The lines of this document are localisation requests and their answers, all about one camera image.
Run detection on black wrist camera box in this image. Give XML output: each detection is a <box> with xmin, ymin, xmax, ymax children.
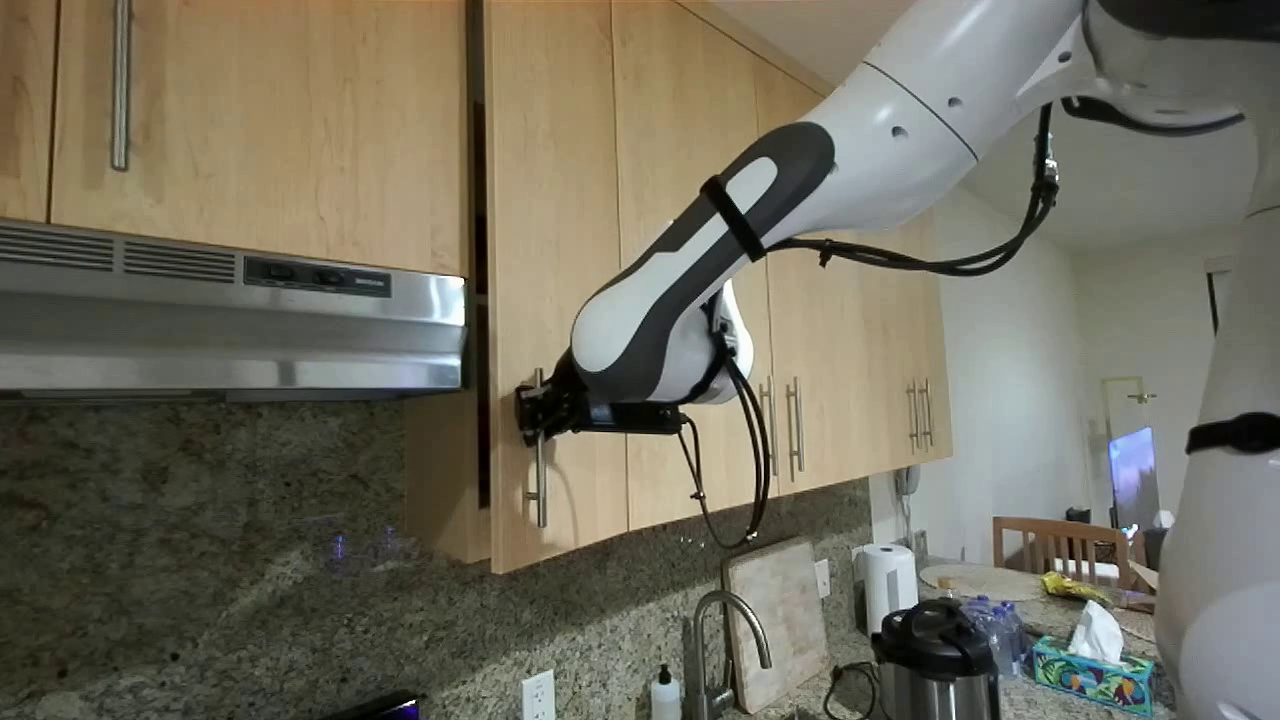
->
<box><xmin>583</xmin><ymin>403</ymin><xmax>683</xmax><ymax>435</ymax></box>

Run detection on plastic water bottles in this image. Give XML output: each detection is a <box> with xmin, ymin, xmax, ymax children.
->
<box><xmin>963</xmin><ymin>594</ymin><xmax>1028</xmax><ymax>676</ymax></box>

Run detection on wood cabinet above hood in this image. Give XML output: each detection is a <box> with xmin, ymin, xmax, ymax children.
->
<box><xmin>50</xmin><ymin>0</ymin><xmax>466</xmax><ymax>272</ymax></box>

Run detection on steel handle door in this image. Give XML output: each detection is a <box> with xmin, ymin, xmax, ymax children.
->
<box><xmin>783</xmin><ymin>375</ymin><xmax>804</xmax><ymax>481</ymax></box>
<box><xmin>755</xmin><ymin>382</ymin><xmax>775</xmax><ymax>485</ymax></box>

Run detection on stainless steel stove hood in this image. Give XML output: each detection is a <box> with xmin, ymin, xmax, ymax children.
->
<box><xmin>0</xmin><ymin>220</ymin><xmax>466</xmax><ymax>395</ymax></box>

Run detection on white paper towel roll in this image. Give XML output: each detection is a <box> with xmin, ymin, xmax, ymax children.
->
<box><xmin>850</xmin><ymin>543</ymin><xmax>918</xmax><ymax>632</ymax></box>

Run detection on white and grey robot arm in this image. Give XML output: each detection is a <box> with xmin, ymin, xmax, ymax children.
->
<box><xmin>515</xmin><ymin>0</ymin><xmax>1280</xmax><ymax>720</ymax></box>

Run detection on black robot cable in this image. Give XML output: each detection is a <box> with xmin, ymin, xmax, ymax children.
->
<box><xmin>670</xmin><ymin>95</ymin><xmax>1251</xmax><ymax>553</ymax></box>

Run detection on far wood cabinet doors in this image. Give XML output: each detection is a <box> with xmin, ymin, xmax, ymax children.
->
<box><xmin>863</xmin><ymin>268</ymin><xmax>947</xmax><ymax>473</ymax></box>

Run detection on white soap bottle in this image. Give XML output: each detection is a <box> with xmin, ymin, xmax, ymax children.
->
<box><xmin>647</xmin><ymin>669</ymin><xmax>683</xmax><ymax>720</ymax></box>

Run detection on steel bar door handle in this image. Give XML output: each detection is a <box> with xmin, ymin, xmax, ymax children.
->
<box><xmin>515</xmin><ymin>368</ymin><xmax>556</xmax><ymax>533</ymax></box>

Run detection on steel handle above hood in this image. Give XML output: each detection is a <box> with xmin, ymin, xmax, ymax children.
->
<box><xmin>106</xmin><ymin>0</ymin><xmax>133</xmax><ymax>171</ymax></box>

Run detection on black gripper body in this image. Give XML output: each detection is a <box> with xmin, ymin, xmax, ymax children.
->
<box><xmin>515</xmin><ymin>358</ymin><xmax>621</xmax><ymax>441</ymax></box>

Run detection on wooden chair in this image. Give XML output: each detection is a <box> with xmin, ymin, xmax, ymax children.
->
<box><xmin>991</xmin><ymin>516</ymin><xmax>1133</xmax><ymax>585</ymax></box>

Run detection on chrome kitchen faucet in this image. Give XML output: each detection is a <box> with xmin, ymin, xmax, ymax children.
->
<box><xmin>678</xmin><ymin>586</ymin><xmax>771</xmax><ymax>720</ymax></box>

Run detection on stone cutting board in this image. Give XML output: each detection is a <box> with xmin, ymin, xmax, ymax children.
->
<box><xmin>723</xmin><ymin>538</ymin><xmax>829</xmax><ymax>716</ymax></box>

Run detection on white wall outlet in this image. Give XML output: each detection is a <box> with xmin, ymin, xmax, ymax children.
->
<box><xmin>518</xmin><ymin>671</ymin><xmax>556</xmax><ymax>720</ymax></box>

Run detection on light wood cabinet door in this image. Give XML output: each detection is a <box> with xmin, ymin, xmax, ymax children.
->
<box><xmin>484</xmin><ymin>0</ymin><xmax>622</xmax><ymax>570</ymax></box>

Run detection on teal tissue box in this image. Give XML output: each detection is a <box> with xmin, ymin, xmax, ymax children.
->
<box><xmin>1028</xmin><ymin>598</ymin><xmax>1157</xmax><ymax>709</ymax></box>

